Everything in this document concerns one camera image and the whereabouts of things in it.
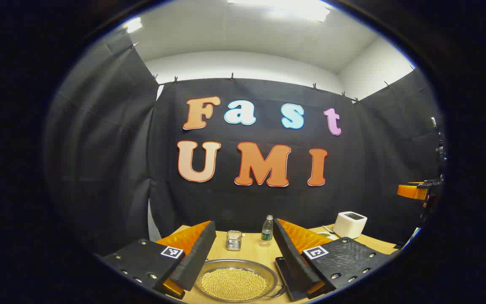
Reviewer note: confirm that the pile of yellow soybeans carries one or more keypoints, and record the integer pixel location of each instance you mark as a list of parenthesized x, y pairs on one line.
[(234, 285)]

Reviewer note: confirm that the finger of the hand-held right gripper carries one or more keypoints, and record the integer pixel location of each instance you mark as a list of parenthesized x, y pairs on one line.
[(409, 191)]

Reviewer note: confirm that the ceiling light panel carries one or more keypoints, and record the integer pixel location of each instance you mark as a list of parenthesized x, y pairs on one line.
[(293, 8), (133, 25)]

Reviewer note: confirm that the white toaster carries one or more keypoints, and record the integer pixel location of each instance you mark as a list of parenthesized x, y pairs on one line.
[(348, 228)]

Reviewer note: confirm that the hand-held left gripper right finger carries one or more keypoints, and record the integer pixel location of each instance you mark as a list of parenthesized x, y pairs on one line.
[(295, 261)]

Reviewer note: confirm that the white divided bean tray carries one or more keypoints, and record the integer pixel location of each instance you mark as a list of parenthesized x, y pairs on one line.
[(324, 234)]

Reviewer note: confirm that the black backdrop cloth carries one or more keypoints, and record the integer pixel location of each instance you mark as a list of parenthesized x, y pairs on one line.
[(163, 190)]

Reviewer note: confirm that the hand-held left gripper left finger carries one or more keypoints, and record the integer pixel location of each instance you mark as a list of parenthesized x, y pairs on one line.
[(198, 257)]

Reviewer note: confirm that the black induction cooktop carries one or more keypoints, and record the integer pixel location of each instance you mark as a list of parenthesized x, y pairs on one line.
[(287, 283)]

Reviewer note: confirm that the clear plastic water bottle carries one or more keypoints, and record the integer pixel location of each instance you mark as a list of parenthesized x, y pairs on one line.
[(267, 232)]

